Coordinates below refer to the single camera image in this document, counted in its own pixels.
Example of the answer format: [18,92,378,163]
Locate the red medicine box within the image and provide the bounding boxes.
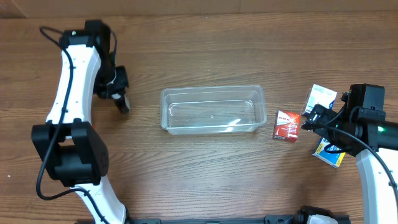
[273,110,300,142]

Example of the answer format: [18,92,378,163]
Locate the blue Vicks VapoDrops box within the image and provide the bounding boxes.
[312,138,346,168]

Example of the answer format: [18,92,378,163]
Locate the white bandage box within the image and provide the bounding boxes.
[302,84,337,117]

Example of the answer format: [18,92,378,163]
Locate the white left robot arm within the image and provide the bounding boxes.
[31,20,132,223]

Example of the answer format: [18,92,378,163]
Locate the black tube white cap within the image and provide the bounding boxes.
[112,93,130,114]

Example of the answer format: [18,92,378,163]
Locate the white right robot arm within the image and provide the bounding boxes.
[302,83,397,223]

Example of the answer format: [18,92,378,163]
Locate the clear plastic container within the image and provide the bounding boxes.
[160,85,267,135]

